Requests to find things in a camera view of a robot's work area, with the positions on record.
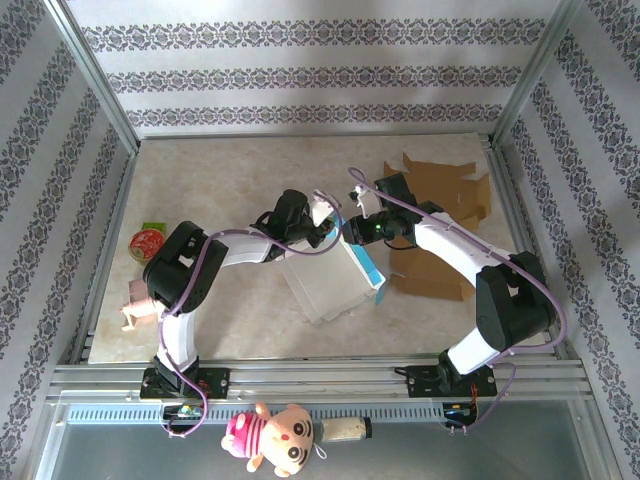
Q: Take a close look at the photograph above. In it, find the aluminium side rail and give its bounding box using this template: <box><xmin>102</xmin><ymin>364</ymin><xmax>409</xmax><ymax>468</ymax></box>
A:
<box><xmin>69</xmin><ymin>149</ymin><xmax>139</xmax><ymax>366</ymax></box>
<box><xmin>485</xmin><ymin>134</ymin><xmax>584</xmax><ymax>362</ymax></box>

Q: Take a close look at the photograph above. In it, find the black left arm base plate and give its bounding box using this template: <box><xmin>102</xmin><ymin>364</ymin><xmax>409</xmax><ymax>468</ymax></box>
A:
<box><xmin>139</xmin><ymin>367</ymin><xmax>232</xmax><ymax>401</ymax></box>

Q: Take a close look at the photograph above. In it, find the aluminium mounting rail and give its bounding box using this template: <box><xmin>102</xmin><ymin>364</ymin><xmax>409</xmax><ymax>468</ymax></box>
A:
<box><xmin>47</xmin><ymin>352</ymin><xmax>594</xmax><ymax>406</ymax></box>

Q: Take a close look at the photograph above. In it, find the pink plastic toy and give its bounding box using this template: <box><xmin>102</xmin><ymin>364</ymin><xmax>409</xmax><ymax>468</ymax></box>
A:
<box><xmin>119</xmin><ymin>278</ymin><xmax>164</xmax><ymax>334</ymax></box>

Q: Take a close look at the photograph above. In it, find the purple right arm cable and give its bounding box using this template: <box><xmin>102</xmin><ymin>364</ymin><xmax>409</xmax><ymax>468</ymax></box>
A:
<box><xmin>347</xmin><ymin>167</ymin><xmax>569</xmax><ymax>435</ymax></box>

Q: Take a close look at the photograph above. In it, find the pink plush doll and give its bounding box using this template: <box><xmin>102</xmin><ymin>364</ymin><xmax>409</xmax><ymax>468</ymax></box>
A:
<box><xmin>220</xmin><ymin>401</ymin><xmax>329</xmax><ymax>479</ymax></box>

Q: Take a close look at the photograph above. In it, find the aluminium frame post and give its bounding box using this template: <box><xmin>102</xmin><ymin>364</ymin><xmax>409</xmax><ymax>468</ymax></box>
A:
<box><xmin>491</xmin><ymin>0</ymin><xmax>592</xmax><ymax>147</ymax></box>
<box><xmin>42</xmin><ymin>0</ymin><xmax>142</xmax><ymax>156</ymax></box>

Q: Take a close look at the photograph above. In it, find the beige cylinder black cap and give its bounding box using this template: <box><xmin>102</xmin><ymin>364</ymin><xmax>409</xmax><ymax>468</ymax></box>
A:
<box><xmin>319</xmin><ymin>416</ymin><xmax>374</xmax><ymax>444</ymax></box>

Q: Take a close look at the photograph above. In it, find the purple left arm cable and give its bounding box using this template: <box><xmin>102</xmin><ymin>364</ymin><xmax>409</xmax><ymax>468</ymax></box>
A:
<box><xmin>158</xmin><ymin>188</ymin><xmax>344</xmax><ymax>440</ymax></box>

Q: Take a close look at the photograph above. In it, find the grey slotted cable duct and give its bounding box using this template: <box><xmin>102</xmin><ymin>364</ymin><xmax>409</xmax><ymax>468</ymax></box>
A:
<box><xmin>64</xmin><ymin>403</ymin><xmax>451</xmax><ymax>426</ymax></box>

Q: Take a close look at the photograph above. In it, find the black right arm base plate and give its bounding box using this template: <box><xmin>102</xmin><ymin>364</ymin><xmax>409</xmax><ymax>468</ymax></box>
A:
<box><xmin>394</xmin><ymin>363</ymin><xmax>499</xmax><ymax>400</ymax></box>

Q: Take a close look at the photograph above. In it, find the red round tin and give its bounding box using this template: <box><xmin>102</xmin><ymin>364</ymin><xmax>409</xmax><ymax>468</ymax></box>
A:
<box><xmin>128</xmin><ymin>228</ymin><xmax>166</xmax><ymax>264</ymax></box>

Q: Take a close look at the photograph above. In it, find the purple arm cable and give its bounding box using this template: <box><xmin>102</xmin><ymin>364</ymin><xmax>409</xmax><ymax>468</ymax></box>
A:
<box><xmin>158</xmin><ymin>188</ymin><xmax>344</xmax><ymax>440</ymax></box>
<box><xmin>347</xmin><ymin>167</ymin><xmax>569</xmax><ymax>435</ymax></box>

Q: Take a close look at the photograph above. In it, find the blue white paper box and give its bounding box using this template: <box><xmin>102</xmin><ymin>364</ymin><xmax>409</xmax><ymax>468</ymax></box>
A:
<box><xmin>282</xmin><ymin>214</ymin><xmax>387</xmax><ymax>326</ymax></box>

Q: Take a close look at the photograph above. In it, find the brown cardboard box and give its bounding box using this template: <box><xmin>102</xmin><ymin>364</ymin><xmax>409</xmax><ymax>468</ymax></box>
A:
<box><xmin>382</xmin><ymin>152</ymin><xmax>494</xmax><ymax>302</ymax></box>

